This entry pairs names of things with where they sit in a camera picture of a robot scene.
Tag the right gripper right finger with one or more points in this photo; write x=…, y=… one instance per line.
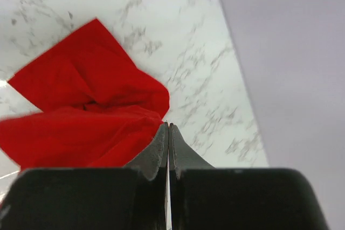
x=204, y=197

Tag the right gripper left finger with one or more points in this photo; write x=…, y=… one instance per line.
x=128, y=197

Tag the red t-shirt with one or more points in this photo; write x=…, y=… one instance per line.
x=96, y=108

